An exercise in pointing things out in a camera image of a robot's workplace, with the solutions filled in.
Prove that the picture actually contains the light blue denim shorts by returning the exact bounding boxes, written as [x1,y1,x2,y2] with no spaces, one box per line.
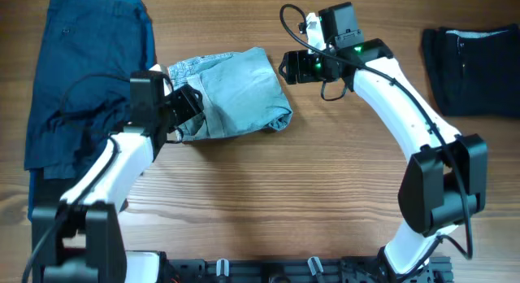
[168,47,293,142]

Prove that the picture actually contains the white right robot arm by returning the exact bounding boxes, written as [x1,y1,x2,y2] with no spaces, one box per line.
[279,39,488,282]

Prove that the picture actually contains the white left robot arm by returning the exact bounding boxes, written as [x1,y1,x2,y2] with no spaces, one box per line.
[22,82,203,282]

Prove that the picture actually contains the dark blue folded garment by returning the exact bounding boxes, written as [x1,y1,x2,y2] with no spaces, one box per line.
[24,0,155,212]

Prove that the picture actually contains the black folded garment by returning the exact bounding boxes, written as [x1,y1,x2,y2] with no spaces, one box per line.
[421,24,519,118]

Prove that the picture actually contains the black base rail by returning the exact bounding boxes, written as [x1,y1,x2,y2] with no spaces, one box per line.
[162,256,454,283]

